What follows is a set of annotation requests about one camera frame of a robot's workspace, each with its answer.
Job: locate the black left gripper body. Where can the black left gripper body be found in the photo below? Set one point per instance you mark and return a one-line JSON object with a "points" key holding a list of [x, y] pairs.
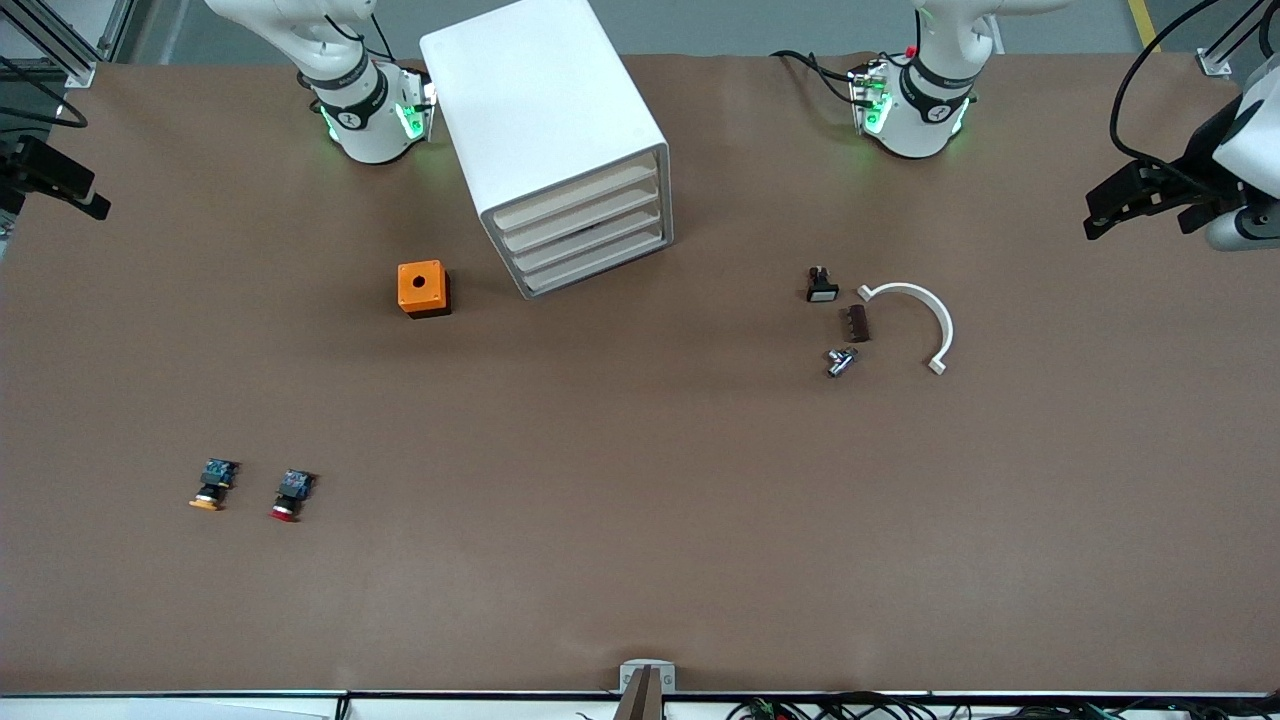
{"points": [[1203, 152]]}

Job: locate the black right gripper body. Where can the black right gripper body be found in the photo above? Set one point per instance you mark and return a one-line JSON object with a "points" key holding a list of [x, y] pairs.
{"points": [[40, 166]]}

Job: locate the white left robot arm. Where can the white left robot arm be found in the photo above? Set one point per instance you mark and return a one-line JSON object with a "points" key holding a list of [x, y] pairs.
{"points": [[920, 110]]}

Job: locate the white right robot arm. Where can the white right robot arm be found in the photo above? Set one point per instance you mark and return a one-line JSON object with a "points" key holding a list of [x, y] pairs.
{"points": [[365, 120]]}

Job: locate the yellow push button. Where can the yellow push button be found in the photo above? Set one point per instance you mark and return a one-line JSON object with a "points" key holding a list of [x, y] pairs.
{"points": [[215, 475]]}

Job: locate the black white push button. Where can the black white push button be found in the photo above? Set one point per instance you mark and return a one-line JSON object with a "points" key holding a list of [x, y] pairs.
{"points": [[822, 290]]}

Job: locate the red push button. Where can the red push button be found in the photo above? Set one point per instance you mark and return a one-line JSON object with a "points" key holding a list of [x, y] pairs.
{"points": [[293, 487]]}

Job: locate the brown terminal block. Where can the brown terminal block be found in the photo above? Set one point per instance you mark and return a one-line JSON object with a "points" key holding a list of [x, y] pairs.
{"points": [[855, 324]]}

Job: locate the brown table cover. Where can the brown table cover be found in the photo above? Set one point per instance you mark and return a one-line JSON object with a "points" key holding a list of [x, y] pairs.
{"points": [[640, 500]]}

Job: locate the aluminium frame post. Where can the aluminium frame post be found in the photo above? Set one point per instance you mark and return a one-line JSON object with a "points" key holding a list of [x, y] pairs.
{"points": [[1235, 40], [115, 25], [50, 40]]}

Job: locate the white curved bracket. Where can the white curved bracket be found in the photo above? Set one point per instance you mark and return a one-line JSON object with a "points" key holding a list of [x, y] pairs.
{"points": [[908, 288]]}

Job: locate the silver key switch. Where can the silver key switch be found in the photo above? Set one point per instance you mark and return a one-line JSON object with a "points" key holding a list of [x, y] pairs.
{"points": [[840, 362]]}

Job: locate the orange push button enclosure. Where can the orange push button enclosure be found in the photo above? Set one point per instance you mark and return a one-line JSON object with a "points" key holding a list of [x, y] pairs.
{"points": [[420, 285]]}

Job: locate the grey metal bracket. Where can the grey metal bracket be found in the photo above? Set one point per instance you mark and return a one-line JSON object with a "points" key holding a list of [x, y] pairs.
{"points": [[648, 668]]}

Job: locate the brown tapered post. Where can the brown tapered post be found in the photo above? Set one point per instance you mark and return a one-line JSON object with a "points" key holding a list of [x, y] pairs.
{"points": [[642, 700]]}

